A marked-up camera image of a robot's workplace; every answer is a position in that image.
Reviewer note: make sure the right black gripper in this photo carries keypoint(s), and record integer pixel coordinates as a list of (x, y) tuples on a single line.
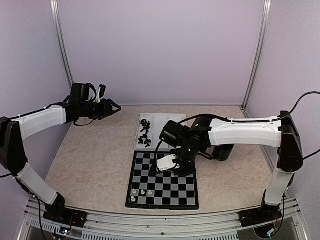
[(191, 169)]

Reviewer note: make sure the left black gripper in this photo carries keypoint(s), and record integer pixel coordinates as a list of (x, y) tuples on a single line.
[(106, 109)]

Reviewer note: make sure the black and silver chessboard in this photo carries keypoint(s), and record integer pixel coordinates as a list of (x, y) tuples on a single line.
[(169, 192)]

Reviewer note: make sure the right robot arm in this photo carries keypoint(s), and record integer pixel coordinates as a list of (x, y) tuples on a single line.
[(209, 130)]

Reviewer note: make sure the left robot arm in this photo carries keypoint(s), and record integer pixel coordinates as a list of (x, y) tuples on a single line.
[(26, 133)]

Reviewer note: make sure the dark green mug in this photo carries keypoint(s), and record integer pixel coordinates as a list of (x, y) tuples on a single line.
[(222, 152)]

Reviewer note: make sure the white plastic divided tray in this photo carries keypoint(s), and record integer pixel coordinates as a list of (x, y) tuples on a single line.
[(158, 121)]

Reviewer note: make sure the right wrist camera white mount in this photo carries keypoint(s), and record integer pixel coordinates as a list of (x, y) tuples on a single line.
[(166, 163)]

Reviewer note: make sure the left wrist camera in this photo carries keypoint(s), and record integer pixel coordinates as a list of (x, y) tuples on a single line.
[(100, 92)]

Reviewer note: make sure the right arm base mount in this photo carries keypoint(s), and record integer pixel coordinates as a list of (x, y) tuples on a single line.
[(255, 217)]

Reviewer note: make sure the left aluminium frame post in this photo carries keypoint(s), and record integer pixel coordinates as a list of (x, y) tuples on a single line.
[(54, 5)]

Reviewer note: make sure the aluminium frame post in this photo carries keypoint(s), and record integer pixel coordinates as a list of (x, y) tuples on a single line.
[(258, 53), (54, 5)]

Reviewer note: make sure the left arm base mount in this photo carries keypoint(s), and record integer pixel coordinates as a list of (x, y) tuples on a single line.
[(70, 217)]

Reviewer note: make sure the right aluminium frame post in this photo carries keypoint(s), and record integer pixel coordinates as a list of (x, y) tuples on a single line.
[(258, 53)]

